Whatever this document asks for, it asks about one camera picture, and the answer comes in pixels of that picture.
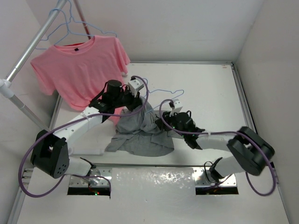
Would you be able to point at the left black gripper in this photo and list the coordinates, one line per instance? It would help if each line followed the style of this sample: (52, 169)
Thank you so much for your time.
(134, 101)

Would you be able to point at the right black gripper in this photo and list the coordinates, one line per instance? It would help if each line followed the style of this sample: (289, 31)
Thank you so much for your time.
(161, 125)

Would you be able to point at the grey t shirt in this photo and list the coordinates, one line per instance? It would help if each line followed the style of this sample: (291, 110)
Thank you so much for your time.
(139, 135)

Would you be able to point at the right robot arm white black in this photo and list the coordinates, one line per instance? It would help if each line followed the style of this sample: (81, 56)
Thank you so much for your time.
(247, 148)

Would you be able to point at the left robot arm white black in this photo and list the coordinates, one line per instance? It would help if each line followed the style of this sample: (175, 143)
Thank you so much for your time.
(52, 152)

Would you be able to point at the pink t shirt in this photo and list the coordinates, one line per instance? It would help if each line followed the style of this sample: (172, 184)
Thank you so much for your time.
(79, 72)

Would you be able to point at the silver clothes rack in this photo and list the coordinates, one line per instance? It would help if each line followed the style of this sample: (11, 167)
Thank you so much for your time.
(19, 22)

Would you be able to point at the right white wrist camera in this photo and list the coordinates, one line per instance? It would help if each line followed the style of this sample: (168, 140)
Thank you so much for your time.
(176, 106)

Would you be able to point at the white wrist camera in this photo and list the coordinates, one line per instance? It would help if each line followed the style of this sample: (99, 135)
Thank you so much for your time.
(135, 86)
(176, 106)

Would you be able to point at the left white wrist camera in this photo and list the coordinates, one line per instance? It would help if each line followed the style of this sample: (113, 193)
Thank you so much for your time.
(135, 86)

